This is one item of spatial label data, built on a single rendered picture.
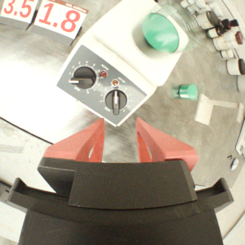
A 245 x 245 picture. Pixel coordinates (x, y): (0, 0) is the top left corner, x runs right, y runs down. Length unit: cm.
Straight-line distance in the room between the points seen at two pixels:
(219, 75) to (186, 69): 20
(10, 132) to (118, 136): 21
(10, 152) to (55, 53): 21
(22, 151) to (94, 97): 18
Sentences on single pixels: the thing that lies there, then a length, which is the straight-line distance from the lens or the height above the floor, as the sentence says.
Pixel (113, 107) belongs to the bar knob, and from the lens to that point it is 18.
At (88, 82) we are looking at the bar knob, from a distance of 16.
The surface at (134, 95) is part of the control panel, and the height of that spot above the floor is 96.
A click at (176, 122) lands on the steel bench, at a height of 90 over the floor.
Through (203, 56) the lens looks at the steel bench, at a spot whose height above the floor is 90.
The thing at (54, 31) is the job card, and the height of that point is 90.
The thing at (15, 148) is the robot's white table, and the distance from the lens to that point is 28.
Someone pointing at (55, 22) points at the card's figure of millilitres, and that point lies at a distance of 25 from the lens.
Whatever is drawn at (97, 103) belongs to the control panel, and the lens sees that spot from 19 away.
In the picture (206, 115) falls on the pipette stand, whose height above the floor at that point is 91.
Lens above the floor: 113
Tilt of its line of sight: 66 degrees down
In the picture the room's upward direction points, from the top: 121 degrees clockwise
